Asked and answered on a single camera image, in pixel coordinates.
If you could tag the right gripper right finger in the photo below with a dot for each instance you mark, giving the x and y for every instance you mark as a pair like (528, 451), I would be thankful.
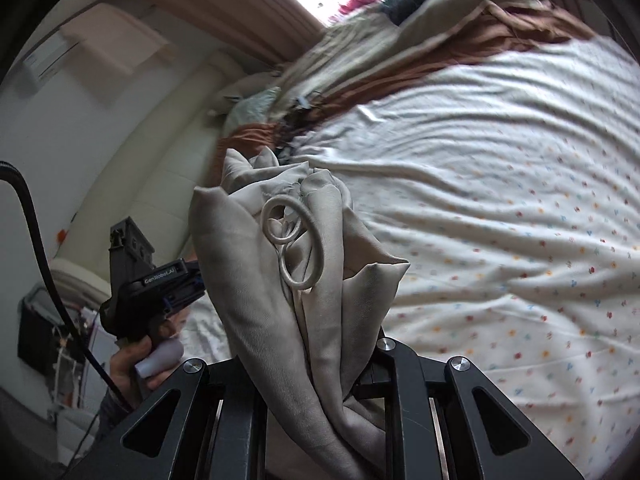
(448, 420)

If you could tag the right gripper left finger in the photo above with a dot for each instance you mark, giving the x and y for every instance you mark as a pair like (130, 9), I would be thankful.
(204, 422)

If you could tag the beige large garment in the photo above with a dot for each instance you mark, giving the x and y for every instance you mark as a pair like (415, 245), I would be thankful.
(302, 288)

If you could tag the left hand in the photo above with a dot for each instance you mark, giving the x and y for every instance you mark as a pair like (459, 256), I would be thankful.
(140, 367)

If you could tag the bedside table with items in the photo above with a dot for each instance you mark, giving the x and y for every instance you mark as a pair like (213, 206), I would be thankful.
(74, 388)

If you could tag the cream padded headboard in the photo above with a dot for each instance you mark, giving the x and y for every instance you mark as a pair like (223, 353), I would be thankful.
(150, 179)

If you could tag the pale green pillow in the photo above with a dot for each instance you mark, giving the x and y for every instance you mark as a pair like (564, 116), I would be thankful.
(252, 110)

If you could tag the white floral bed sheet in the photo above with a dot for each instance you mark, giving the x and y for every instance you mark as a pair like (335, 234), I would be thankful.
(512, 188)

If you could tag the pink curtain left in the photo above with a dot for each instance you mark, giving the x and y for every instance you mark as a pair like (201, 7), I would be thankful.
(272, 31)

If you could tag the beige duvet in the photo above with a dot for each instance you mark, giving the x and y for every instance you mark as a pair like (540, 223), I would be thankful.
(359, 44)

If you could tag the rust brown blanket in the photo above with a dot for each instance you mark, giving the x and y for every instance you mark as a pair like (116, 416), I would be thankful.
(489, 30)

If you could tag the white wall air conditioner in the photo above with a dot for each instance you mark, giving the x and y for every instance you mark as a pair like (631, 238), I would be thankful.
(47, 59)

